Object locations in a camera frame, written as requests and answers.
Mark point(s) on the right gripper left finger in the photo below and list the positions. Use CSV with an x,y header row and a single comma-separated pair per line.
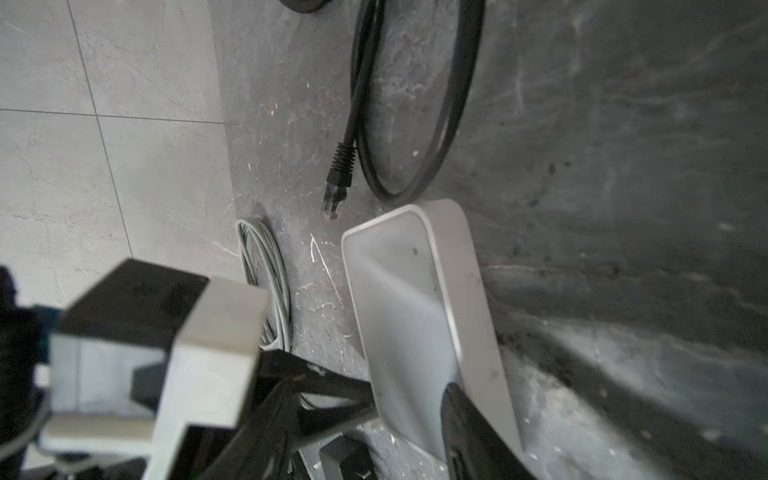
x,y
261,448

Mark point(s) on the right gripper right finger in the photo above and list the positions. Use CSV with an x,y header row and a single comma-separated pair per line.
x,y
473,449

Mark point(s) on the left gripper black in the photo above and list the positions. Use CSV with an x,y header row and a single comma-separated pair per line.
x,y
328,403

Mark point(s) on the white network switch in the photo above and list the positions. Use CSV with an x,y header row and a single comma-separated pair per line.
x,y
424,321

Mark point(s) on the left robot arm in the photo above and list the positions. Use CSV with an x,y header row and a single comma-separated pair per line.
x,y
25,393

